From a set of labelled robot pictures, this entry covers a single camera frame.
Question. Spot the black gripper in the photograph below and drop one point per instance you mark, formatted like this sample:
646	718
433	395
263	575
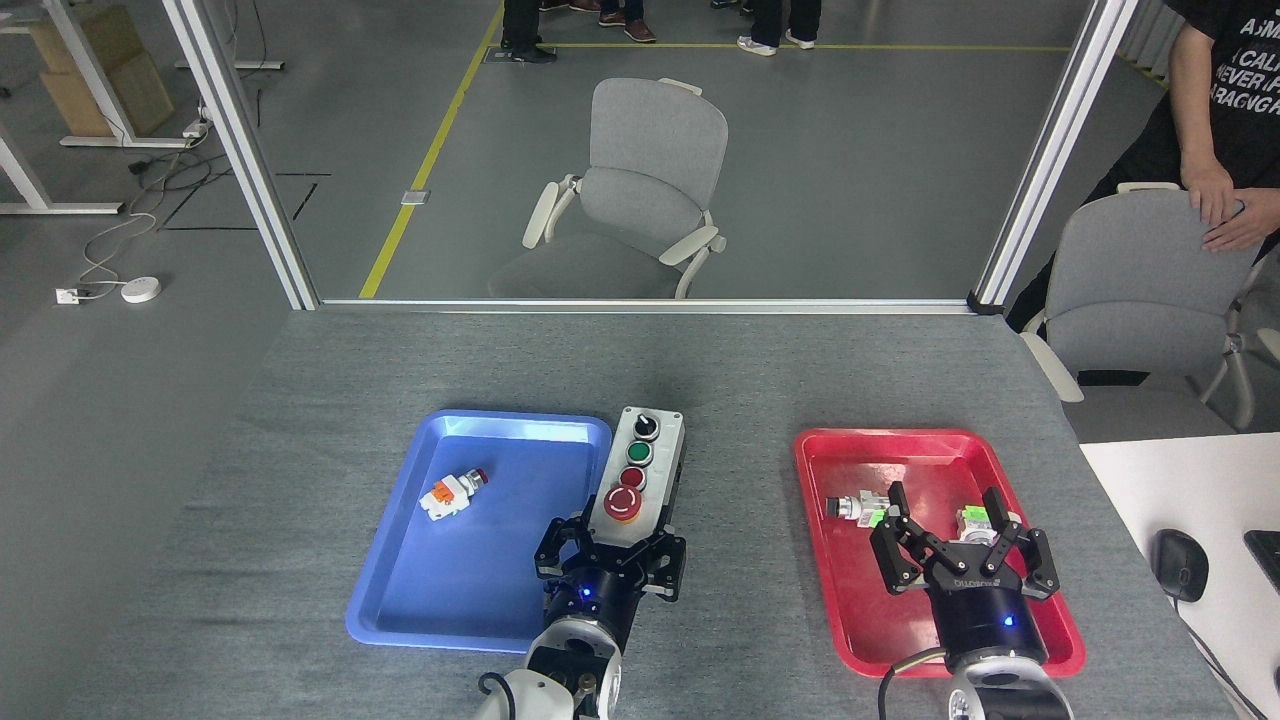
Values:
985	620
600	598

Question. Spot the white control box with buttons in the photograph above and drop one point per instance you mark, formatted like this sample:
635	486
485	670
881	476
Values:
655	480

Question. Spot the person's right forearm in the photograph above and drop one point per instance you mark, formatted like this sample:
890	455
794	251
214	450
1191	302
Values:
1192	100

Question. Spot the cardboard box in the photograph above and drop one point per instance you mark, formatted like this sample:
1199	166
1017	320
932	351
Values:
120	90

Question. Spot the person's right hand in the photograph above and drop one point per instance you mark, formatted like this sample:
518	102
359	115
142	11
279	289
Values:
1212	195

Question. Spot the person's left hand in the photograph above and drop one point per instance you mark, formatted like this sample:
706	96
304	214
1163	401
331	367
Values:
1255	220

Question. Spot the red plastic tray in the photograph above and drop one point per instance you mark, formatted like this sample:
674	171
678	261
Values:
850	600

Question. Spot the blue plastic tray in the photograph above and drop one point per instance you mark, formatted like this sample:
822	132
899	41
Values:
470	580

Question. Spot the white table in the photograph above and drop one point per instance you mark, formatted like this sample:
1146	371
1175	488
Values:
1150	480

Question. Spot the black computer mouse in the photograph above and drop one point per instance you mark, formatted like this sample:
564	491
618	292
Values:
1180	565

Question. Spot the black keyboard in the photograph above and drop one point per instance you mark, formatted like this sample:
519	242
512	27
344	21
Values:
1268	555

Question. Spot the grey office chair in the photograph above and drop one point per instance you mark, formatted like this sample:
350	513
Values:
1150	300
640	200

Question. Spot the metal floor plate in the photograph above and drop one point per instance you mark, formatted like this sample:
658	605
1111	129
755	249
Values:
415	197

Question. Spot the person with brown shoes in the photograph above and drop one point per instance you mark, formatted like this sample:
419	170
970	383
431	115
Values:
638	28

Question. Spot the person with black shoes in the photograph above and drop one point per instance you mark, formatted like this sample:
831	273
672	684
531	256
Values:
522	30

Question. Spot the white round floor device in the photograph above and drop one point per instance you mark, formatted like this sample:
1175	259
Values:
141	290

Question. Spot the person with white shoes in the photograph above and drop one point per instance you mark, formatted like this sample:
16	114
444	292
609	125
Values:
770	30

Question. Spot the white power strip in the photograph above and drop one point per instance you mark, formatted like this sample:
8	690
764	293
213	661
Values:
196	128

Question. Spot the white floor socket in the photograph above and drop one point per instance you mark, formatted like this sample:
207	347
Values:
67	296

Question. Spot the green push button switch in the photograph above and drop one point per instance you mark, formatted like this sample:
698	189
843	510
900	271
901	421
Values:
972	520

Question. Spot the black-knob switch with green block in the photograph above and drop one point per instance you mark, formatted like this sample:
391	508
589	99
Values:
855	508

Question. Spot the orange white red-cap switch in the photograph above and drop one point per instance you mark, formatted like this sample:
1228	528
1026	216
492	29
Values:
447	495

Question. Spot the silver aluminium rail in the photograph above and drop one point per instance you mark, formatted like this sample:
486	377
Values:
640	305

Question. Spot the silver aluminium post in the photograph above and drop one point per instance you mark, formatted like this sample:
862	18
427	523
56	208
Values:
1050	150
240	150

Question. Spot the white desk frame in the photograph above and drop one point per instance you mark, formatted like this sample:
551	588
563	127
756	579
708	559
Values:
90	75

